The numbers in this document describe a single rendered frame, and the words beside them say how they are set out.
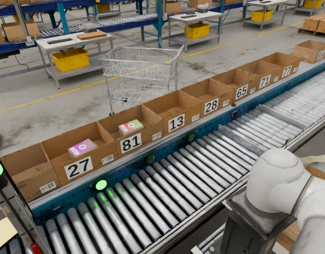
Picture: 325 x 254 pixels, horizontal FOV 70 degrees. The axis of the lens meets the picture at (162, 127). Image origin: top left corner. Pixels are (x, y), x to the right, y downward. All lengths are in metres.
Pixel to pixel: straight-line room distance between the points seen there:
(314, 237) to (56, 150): 1.52
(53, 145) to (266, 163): 1.34
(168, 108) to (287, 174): 1.43
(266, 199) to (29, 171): 1.42
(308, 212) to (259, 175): 0.18
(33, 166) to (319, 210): 1.58
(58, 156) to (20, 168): 0.24
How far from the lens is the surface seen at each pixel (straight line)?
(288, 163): 0.87
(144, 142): 1.69
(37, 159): 1.77
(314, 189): 0.89
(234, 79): 2.67
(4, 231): 0.95
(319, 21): 8.86
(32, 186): 1.51
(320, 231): 0.75
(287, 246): 1.48
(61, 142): 1.74
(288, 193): 0.88
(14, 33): 5.54
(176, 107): 2.15
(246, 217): 1.02
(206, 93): 2.39
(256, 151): 1.96
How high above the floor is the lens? 1.99
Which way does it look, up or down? 36 degrees down
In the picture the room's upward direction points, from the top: 2 degrees counter-clockwise
